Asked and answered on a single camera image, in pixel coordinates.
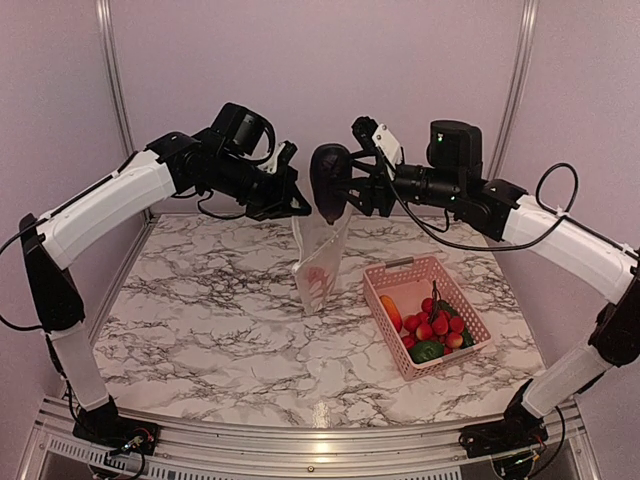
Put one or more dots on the right aluminium frame post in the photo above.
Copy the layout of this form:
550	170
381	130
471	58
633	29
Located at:
521	65

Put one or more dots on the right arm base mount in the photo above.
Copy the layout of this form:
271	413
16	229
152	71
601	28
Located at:
518	428

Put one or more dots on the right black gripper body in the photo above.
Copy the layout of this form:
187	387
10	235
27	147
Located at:
440	188

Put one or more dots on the left aluminium frame post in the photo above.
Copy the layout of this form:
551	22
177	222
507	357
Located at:
109	49

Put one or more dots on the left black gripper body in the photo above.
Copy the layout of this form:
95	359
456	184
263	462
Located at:
236	179

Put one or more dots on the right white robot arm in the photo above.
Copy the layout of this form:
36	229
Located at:
517	221

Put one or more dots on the dark green cucumber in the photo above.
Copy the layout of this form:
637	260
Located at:
458	335

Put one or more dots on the bunch of red strawberries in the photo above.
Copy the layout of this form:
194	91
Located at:
429	323

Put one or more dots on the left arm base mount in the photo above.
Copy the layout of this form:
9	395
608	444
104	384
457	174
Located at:
105	426

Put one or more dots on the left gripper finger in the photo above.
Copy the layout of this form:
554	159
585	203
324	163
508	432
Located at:
294	203
265	214

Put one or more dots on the aluminium frame post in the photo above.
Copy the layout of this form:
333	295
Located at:
521	65
109	49

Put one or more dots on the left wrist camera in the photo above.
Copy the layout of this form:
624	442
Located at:
282	155

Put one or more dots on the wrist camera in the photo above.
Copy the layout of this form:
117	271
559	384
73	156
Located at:
282	155
375	137

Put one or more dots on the clear zip top bag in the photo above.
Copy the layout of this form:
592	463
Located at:
322	245

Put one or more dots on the red crinkled fruit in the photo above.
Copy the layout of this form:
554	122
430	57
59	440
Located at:
320	282

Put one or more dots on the front aluminium rail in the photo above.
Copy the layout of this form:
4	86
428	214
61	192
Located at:
193	449

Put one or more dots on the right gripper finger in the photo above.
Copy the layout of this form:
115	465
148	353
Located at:
343	195
365	160

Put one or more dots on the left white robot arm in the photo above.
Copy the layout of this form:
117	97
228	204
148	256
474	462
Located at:
52	242

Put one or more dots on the pink plastic basket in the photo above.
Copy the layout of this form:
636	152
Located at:
408	281

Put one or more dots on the purple eggplant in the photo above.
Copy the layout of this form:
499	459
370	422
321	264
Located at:
329	166

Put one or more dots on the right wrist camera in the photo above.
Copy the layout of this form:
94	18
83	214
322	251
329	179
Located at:
375	137

